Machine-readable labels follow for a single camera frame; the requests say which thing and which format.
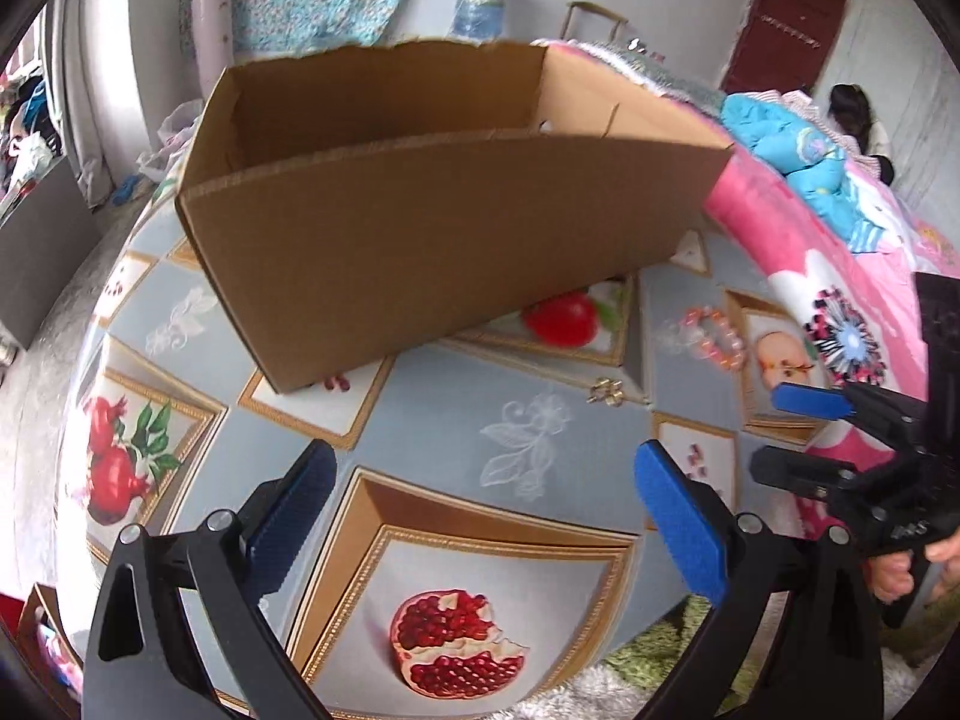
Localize pink bead bracelet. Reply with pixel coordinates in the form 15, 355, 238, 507
677, 304, 751, 373

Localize small gold earring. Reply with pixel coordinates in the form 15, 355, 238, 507
587, 377, 626, 408

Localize person's right hand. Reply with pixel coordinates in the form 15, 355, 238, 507
867, 526, 960, 607

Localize pink floral blanket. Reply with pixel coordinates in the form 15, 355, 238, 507
535, 40, 960, 542

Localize cream fuzzy blanket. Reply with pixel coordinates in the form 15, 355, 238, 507
509, 590, 960, 720

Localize blue padded jacket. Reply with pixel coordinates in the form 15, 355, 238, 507
719, 89, 895, 254

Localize fruit-print tablecloth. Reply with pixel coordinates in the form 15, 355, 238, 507
55, 164, 850, 720

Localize person with black hair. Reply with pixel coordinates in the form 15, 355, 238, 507
828, 85, 895, 185

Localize dark red door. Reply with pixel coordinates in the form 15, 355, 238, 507
721, 0, 848, 93

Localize grey storage box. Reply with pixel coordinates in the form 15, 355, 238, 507
0, 158, 101, 349

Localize grey patterned pillow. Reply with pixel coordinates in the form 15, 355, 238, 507
569, 41, 726, 121

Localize brown cardboard box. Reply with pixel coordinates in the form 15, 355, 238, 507
176, 41, 734, 394

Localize white plastic bag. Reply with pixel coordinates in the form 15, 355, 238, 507
137, 99, 205, 184

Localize wooden chair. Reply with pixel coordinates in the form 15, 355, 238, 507
560, 0, 630, 43

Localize hanging clothes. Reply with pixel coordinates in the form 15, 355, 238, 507
2, 71, 62, 197

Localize blue water bottle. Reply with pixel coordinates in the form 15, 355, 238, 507
451, 0, 506, 43

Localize grey curtain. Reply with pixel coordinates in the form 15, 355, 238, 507
41, 0, 114, 210

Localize pink rolled mat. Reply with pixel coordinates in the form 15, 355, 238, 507
190, 0, 235, 99

